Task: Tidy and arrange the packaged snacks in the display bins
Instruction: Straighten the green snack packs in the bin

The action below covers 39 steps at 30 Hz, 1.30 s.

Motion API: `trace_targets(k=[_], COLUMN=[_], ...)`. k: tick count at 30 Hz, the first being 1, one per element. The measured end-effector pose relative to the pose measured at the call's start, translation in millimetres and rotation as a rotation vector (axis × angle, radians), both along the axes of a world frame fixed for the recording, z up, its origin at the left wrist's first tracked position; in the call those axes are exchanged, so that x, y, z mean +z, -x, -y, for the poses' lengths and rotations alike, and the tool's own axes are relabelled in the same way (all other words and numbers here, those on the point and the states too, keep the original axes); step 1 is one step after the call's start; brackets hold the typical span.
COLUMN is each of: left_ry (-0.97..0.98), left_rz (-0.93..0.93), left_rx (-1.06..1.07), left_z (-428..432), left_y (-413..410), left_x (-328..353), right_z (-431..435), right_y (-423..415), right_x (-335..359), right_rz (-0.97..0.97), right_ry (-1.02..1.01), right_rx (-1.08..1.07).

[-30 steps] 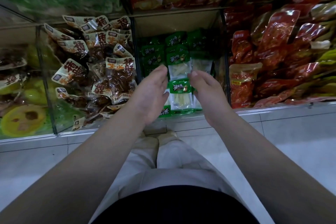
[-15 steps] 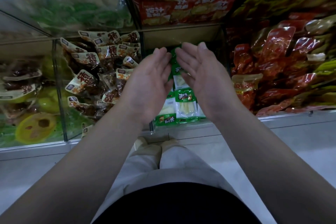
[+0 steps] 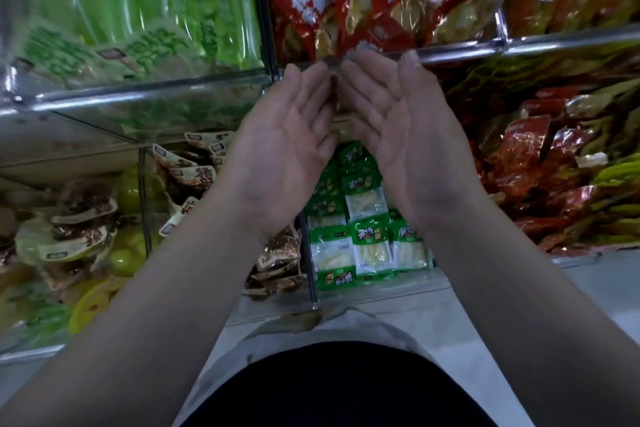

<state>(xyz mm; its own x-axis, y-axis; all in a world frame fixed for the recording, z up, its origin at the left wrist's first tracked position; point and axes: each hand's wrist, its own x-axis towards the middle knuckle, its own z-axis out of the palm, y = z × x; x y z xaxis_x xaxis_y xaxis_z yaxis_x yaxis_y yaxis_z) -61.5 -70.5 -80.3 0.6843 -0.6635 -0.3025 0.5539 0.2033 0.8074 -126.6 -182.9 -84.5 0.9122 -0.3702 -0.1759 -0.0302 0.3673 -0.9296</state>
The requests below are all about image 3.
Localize long green vegetable packets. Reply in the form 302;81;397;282
10;0;265;95

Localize person's right hand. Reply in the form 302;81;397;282
338;48;483;231

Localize pile of glossy red snacks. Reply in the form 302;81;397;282
470;76;640;255

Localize pile of brown snack packets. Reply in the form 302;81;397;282
150;129;309;299

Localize pile of green bamboo packets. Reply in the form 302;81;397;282
305;141;435;293

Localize person's left hand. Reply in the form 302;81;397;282
224;61;339;235

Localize person's left forearm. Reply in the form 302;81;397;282
0;206;291;427

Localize black shirt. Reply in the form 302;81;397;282
180;342;497;427

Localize pile of jelly cups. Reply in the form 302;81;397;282
0;166;153;351

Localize person's right forearm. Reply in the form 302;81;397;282
420;201;640;427

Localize light grey shorts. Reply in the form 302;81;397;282
172;306;441;425

